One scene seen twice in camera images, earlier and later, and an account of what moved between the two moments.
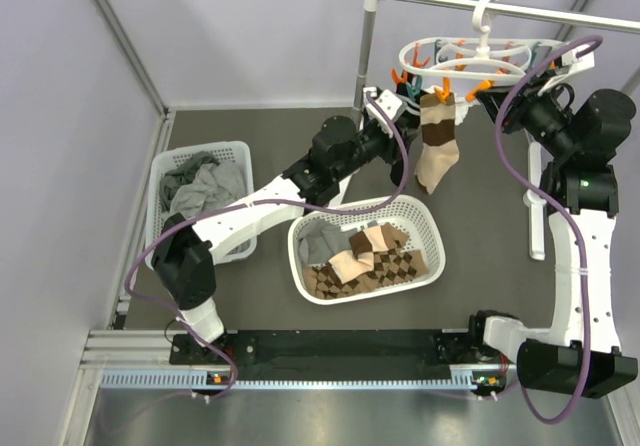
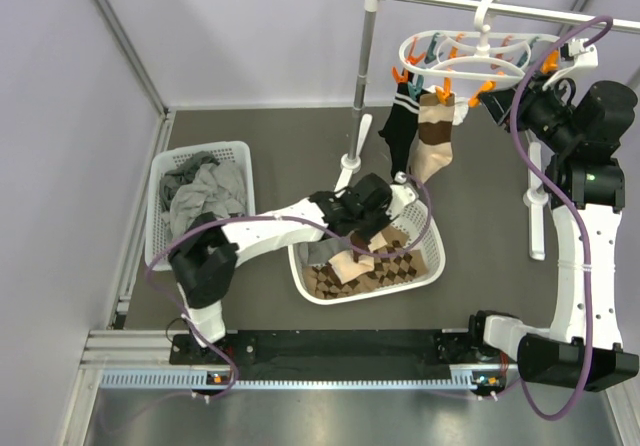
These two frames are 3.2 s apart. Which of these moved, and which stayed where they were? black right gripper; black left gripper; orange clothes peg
Moved: black left gripper
Stayed: orange clothes peg; black right gripper
